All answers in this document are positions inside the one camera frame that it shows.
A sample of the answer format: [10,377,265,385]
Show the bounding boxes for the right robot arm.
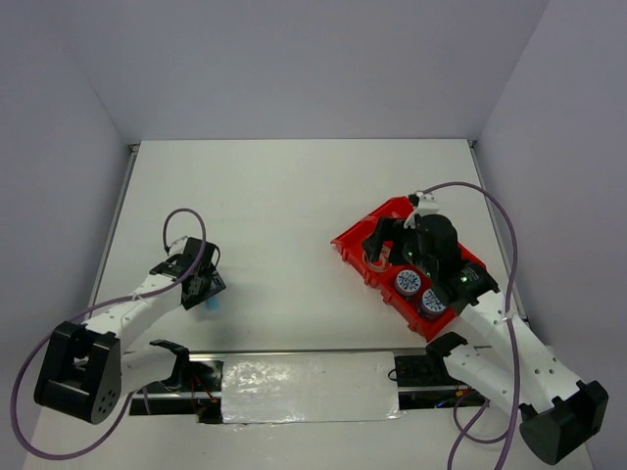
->
[362,214,608,465]

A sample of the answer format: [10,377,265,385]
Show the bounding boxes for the blue tape stack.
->
[417,289,447,321]
[394,269,422,298]

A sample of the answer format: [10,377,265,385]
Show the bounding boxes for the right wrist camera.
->
[404,191,439,228]

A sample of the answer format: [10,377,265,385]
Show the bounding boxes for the large clear tape roll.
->
[363,252,391,273]

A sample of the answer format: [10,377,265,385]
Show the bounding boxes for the silver foil base cover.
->
[220,352,402,424]

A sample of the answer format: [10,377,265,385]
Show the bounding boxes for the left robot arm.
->
[33,237,225,424]

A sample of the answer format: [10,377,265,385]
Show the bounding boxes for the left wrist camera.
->
[166,236,188,256]

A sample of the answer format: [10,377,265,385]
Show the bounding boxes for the red plastic bin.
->
[331,196,497,342]

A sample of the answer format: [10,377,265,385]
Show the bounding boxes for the blue highlighter pen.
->
[201,297,219,315]

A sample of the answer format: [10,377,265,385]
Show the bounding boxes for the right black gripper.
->
[361,214,436,276]

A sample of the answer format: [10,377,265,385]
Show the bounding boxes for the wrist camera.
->
[166,236,188,256]
[404,191,439,228]

